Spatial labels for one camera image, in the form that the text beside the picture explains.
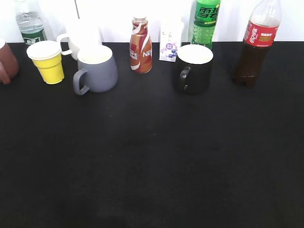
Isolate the grey ceramic mug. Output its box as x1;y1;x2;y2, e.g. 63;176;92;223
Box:
73;45;118;95

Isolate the Coca-Cola bottle red label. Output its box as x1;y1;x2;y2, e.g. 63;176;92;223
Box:
232;0;282;87

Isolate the green Sprite bottle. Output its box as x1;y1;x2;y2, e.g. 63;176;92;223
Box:
191;0;221;49

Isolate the yellow paper cup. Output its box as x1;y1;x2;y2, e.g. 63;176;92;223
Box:
27;40;65;85

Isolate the black ceramic mug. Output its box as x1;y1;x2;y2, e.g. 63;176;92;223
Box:
173;44;214;94

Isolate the Nescafe coffee bottle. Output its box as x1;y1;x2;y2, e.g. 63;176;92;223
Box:
129;15;152;74

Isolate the small white milk carton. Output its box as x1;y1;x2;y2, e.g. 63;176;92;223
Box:
159;20;184;62

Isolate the white ceramic mug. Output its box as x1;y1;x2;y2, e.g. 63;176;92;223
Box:
57;19;102;60

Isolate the clear water bottle green label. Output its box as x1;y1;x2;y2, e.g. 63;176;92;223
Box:
15;0;47;46

